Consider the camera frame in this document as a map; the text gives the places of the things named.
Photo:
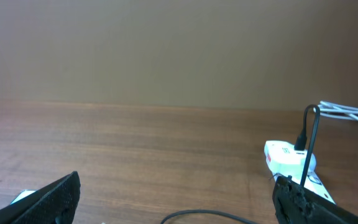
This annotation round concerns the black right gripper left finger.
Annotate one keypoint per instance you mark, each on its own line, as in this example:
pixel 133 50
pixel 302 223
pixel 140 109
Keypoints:
pixel 54 203

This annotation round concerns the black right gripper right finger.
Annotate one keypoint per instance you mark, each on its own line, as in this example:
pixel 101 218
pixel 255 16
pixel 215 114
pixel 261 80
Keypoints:
pixel 295 204

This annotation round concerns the blue Galaxy smartphone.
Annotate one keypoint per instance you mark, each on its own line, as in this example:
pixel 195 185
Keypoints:
pixel 23 194

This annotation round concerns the white USB charger adapter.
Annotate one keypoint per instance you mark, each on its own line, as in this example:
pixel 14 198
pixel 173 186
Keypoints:
pixel 282 158

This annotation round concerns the white power strip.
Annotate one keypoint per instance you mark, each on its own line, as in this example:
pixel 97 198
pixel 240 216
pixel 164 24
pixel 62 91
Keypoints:
pixel 312 182

